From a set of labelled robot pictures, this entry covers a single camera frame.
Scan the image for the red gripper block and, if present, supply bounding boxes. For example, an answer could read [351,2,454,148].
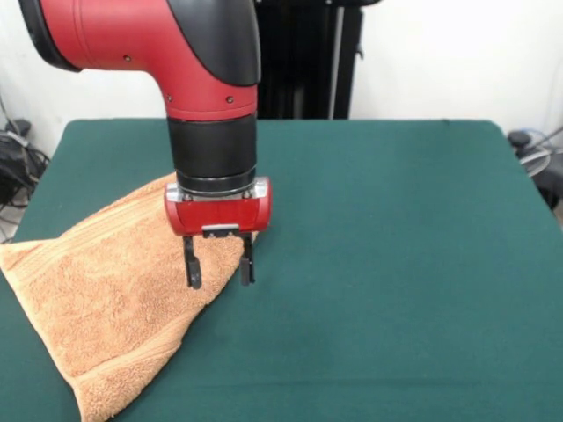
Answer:
[164,176,274,290]

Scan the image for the tan terry towel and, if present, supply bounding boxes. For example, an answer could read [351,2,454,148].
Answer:
[0,172,259,422]

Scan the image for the dark green table cloth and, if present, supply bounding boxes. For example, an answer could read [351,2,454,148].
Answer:
[0,118,563,422]

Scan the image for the small black plug box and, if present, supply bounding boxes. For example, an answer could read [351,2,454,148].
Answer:
[508,130,534,149]

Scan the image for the black cable bundle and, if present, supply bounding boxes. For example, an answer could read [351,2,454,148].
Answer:
[0,118,52,212]

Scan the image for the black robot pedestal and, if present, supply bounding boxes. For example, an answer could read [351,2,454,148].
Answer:
[254,0,366,120]

